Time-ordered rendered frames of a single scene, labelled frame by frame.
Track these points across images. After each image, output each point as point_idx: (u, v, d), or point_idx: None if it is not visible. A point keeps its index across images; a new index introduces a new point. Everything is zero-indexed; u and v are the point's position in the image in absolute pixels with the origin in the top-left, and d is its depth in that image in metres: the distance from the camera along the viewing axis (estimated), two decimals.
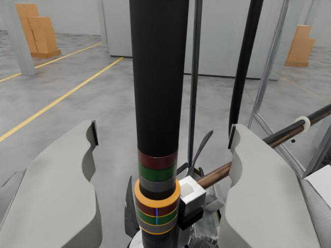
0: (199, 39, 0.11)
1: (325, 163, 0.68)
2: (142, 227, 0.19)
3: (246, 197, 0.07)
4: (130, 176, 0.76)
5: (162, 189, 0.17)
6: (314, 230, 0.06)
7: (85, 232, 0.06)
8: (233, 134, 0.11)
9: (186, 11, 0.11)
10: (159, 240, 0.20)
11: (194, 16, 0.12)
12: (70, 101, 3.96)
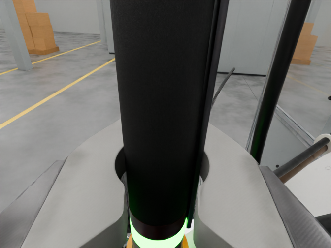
0: (219, 52, 0.07)
1: None
2: None
3: (215, 192, 0.07)
4: None
5: None
6: (278, 213, 0.06)
7: (111, 230, 0.06)
8: None
9: (212, 2, 0.06)
10: None
11: (213, 14, 0.07)
12: (66, 95, 3.82)
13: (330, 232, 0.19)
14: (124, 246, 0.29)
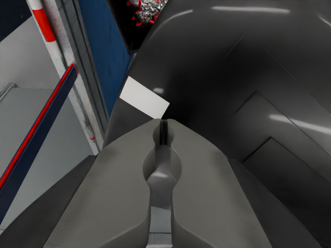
0: None
1: None
2: None
3: (189, 192, 0.07)
4: None
5: None
6: (249, 203, 0.07)
7: (133, 233, 0.06)
8: (166, 130, 0.11)
9: None
10: None
11: None
12: None
13: None
14: None
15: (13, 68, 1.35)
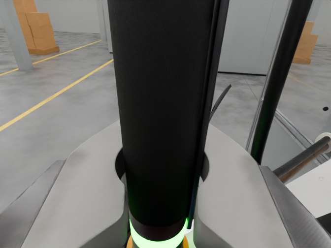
0: (220, 51, 0.06)
1: None
2: None
3: (215, 192, 0.07)
4: (229, 85, 0.39)
5: None
6: (278, 213, 0.06)
7: (112, 230, 0.06)
8: None
9: (213, 0, 0.06)
10: None
11: (213, 12, 0.07)
12: (67, 96, 3.83)
13: None
14: None
15: None
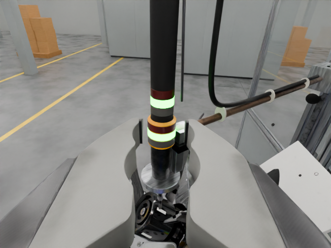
0: (184, 21, 0.23)
1: (301, 144, 0.80)
2: (152, 144, 0.30)
3: (207, 191, 0.07)
4: (203, 113, 0.63)
5: (165, 114, 0.28)
6: (268, 209, 0.06)
7: (119, 231, 0.06)
8: (187, 130, 0.11)
9: (178, 7, 0.22)
10: (162, 157, 0.31)
11: (182, 10, 0.23)
12: (72, 100, 4.07)
13: None
14: (140, 213, 0.56)
15: None
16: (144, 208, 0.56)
